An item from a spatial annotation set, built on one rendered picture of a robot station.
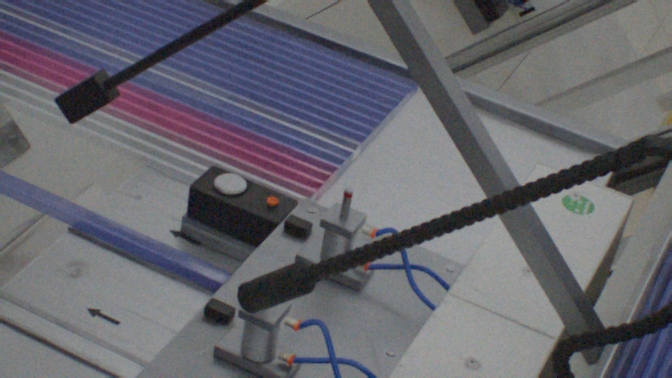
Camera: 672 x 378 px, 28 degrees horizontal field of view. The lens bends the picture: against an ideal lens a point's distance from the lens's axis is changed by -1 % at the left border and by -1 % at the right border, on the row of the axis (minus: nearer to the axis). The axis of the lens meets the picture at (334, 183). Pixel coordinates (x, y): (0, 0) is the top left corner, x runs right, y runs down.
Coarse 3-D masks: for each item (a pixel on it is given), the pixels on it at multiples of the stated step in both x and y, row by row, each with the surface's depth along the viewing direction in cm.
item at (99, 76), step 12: (96, 72) 88; (84, 84) 88; (96, 84) 88; (60, 96) 90; (72, 96) 89; (84, 96) 89; (96, 96) 88; (108, 96) 88; (60, 108) 90; (72, 108) 90; (84, 108) 89; (96, 108) 89; (72, 120) 90
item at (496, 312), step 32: (576, 192) 100; (608, 192) 101; (544, 224) 96; (576, 224) 97; (608, 224) 97; (480, 256) 92; (512, 256) 92; (576, 256) 93; (608, 256) 98; (480, 288) 89; (512, 288) 90; (448, 320) 86; (480, 320) 86; (512, 320) 87; (544, 320) 87; (416, 352) 83; (448, 352) 83; (480, 352) 84; (512, 352) 84; (544, 352) 85
